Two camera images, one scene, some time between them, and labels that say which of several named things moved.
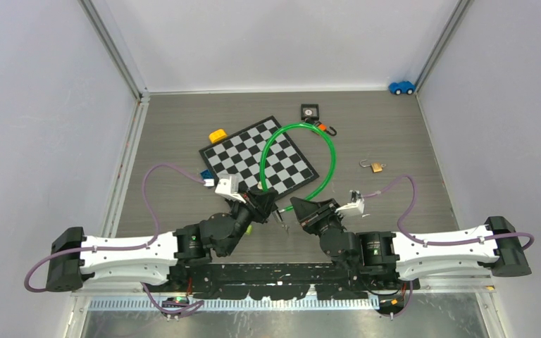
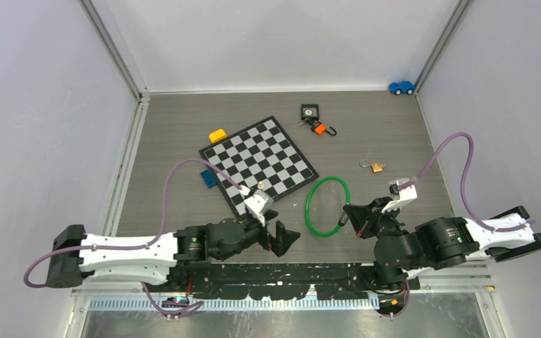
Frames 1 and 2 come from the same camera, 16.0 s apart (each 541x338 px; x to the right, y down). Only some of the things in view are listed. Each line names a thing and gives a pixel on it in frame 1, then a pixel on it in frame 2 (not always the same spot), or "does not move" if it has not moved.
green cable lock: [334, 163] to [344, 215]
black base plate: [282, 281] does not move
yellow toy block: [217, 136] does not move
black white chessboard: [241, 154] does not move
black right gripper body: [323, 215] to [375, 222]
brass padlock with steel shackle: [375, 167] does not move
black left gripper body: [258, 214] to [274, 243]
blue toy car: [402, 87] does not move
